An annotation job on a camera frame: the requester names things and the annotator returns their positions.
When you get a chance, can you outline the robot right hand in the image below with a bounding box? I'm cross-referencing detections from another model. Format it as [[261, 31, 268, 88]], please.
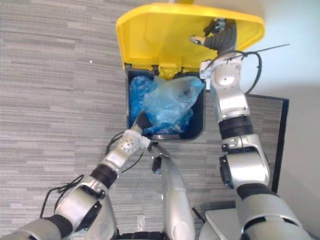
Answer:
[[189, 18, 239, 55]]

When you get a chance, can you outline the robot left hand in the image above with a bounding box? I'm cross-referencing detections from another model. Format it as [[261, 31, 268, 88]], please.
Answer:
[[135, 111, 154, 137]]

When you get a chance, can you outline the light blue packed rubbish bag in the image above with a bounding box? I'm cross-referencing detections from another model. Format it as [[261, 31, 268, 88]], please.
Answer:
[[142, 75, 205, 129]]

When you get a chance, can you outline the blue bin liner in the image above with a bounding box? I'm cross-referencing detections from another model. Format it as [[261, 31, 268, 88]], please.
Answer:
[[128, 76, 194, 136]]

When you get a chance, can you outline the dark grey large trash can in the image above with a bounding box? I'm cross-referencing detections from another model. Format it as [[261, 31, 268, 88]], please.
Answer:
[[124, 63, 207, 142]]

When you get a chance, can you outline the yellow trash can lid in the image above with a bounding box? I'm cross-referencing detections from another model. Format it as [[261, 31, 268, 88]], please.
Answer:
[[115, 0, 266, 81]]

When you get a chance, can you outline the robot silver leg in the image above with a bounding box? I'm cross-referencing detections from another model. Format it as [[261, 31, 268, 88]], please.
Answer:
[[148, 141, 196, 240]]

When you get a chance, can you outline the robot black waist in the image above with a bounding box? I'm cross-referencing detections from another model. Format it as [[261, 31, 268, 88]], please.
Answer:
[[119, 231, 165, 240]]

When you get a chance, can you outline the black framed panel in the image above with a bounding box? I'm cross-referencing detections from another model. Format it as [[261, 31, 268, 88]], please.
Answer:
[[246, 93, 290, 195]]

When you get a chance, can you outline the robot silver body cover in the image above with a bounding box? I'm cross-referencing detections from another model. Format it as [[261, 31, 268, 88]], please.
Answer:
[[199, 207, 242, 240]]

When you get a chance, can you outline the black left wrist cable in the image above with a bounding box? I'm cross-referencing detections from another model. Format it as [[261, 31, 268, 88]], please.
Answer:
[[104, 131, 145, 175]]

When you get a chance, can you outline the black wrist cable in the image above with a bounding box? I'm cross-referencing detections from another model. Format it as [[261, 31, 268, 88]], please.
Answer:
[[233, 49, 263, 95], [104, 131, 145, 175]]

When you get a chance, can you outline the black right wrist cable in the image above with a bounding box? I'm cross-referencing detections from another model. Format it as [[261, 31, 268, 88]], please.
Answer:
[[233, 49, 263, 95]]

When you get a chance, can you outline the black cable tie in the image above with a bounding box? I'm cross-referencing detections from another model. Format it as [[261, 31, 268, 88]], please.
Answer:
[[246, 43, 291, 55]]

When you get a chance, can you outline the black left elbow cable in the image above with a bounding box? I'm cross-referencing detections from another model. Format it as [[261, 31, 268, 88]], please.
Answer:
[[39, 174, 85, 219]]

